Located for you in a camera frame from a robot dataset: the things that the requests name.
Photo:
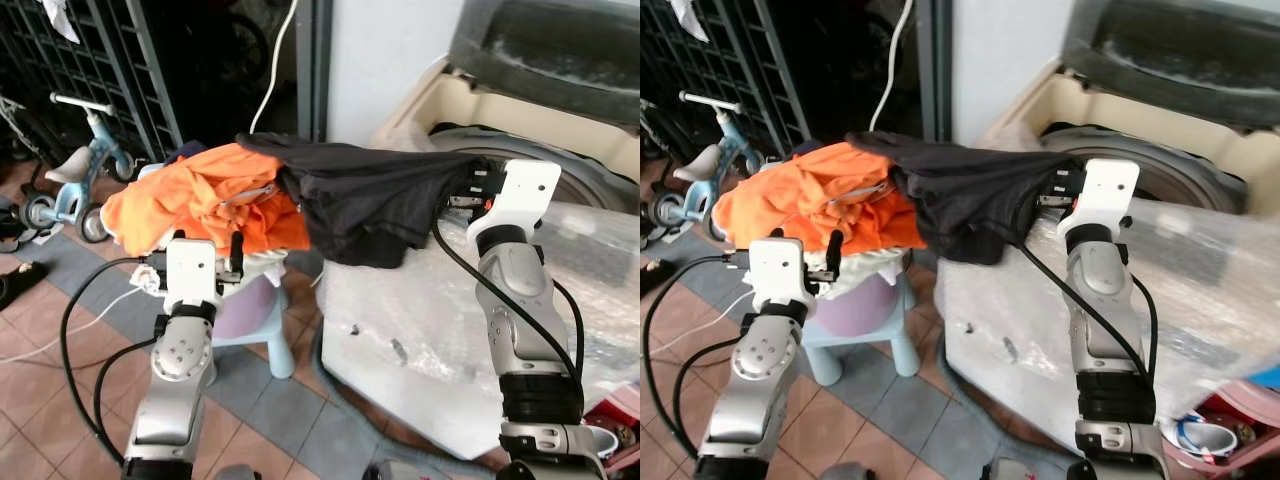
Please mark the dark washing machine lid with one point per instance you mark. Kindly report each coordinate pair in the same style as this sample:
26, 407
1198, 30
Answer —
1170, 45
550, 50

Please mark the white laundry basket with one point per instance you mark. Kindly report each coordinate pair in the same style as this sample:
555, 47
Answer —
262, 264
875, 266

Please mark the black shoe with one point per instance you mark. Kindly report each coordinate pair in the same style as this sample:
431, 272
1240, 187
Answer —
20, 283
650, 275

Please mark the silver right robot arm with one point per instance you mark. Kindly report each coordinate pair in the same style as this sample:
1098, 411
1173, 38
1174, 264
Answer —
1105, 300
520, 300

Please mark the red plastic basket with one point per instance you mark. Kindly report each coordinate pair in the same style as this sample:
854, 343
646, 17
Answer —
1255, 420
625, 405

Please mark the beige top-load washing machine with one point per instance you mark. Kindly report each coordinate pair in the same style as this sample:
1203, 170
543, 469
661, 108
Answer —
440, 320
1190, 300

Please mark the light blue child's bike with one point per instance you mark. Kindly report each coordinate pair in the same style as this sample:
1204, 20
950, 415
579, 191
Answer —
80, 175
700, 170

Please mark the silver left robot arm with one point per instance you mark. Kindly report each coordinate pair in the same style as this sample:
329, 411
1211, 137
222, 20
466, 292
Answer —
172, 385
752, 385

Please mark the light blue plastic stool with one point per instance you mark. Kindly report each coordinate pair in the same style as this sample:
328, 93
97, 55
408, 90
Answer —
262, 320
865, 325

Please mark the black grid rack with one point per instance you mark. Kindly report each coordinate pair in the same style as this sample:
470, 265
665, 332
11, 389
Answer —
740, 55
95, 60

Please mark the orange garment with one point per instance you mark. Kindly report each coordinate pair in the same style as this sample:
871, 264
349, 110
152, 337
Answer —
195, 200
800, 198

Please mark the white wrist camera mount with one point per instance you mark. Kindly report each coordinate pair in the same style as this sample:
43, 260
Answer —
777, 270
525, 195
1105, 192
192, 270

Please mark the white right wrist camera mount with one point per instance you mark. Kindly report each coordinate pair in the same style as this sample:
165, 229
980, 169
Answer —
525, 195
1105, 192

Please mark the white hanging cloth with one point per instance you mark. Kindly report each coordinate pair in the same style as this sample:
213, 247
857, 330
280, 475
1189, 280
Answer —
62, 18
690, 15

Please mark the black garment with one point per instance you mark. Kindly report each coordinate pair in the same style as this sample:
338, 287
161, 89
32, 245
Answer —
370, 190
965, 188

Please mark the white cup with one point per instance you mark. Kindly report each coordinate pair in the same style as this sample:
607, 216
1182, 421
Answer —
603, 440
1205, 438

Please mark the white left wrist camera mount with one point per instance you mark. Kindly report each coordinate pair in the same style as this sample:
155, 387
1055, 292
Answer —
777, 270
192, 270

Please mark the blue garment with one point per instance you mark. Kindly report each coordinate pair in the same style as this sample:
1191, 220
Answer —
185, 153
810, 149

